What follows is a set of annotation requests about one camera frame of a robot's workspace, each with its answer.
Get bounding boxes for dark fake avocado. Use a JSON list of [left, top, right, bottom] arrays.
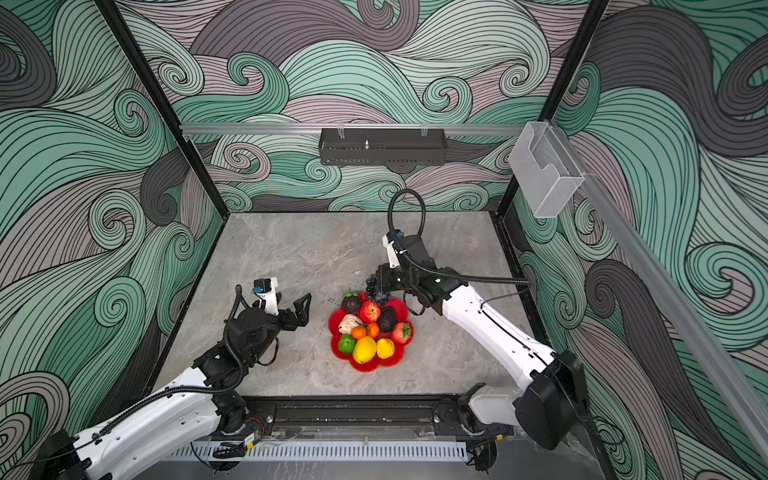
[[376, 306, 398, 333]]

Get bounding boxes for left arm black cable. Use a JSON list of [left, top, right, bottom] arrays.
[[11, 284, 280, 469]]

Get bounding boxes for red flower-shaped fruit bowl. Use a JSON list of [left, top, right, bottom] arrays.
[[327, 292, 415, 373]]

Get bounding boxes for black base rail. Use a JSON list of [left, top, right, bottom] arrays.
[[244, 394, 485, 436]]

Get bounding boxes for yellow fake pepper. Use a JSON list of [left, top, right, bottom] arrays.
[[376, 338, 396, 360]]

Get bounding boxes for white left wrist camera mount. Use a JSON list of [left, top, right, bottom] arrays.
[[253, 277, 279, 316]]

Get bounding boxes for yellow fake lemon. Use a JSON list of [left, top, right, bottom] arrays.
[[352, 336, 377, 364]]

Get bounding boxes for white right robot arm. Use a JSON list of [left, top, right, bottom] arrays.
[[369, 230, 587, 450]]

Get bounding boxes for green fake pepper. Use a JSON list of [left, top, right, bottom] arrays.
[[337, 334, 357, 355]]

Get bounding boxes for black wall tray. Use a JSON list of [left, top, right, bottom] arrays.
[[318, 129, 448, 171]]

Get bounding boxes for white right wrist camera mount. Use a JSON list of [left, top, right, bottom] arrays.
[[382, 234, 400, 269]]

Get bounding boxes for beige fake garlic bulb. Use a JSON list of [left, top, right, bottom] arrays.
[[338, 314, 364, 335]]

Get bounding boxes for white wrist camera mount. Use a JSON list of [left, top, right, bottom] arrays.
[[253, 277, 279, 316], [382, 234, 400, 269]]

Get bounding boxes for white slotted cable duct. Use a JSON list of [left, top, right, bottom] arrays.
[[165, 440, 469, 463]]

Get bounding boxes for dark purple fake plum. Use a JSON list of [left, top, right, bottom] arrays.
[[341, 291, 363, 315]]

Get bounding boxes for clear plastic wall bin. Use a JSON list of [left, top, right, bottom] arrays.
[[508, 121, 584, 219]]

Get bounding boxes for orange fake tomatoes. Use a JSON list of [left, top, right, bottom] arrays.
[[350, 323, 380, 340]]

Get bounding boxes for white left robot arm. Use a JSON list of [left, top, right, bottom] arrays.
[[28, 290, 312, 479]]

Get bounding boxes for black corner frame post right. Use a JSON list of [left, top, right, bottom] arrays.
[[497, 1, 609, 219]]

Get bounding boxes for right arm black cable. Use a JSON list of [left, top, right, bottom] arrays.
[[386, 188, 530, 286]]

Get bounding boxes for aluminium right rail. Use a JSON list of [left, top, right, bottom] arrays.
[[545, 121, 767, 459]]

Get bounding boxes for red fake apple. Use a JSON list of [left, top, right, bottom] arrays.
[[358, 300, 381, 324]]

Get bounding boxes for black corner frame post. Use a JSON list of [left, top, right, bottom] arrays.
[[94, 0, 229, 222], [497, 1, 609, 219]]

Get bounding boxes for aluminium back rail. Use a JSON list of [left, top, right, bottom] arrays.
[[179, 122, 525, 137]]

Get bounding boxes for aluminium rail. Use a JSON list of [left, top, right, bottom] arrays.
[[545, 121, 767, 459], [179, 122, 525, 137]]

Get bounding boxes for red fake strawberry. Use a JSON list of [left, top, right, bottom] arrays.
[[391, 322, 413, 345]]

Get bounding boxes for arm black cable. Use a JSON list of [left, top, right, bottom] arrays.
[[386, 188, 530, 286], [11, 284, 280, 469]]

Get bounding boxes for black corner frame post left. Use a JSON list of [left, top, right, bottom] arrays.
[[94, 0, 229, 222]]

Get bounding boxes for black fake grape bunch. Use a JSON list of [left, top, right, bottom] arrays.
[[366, 273, 391, 306]]

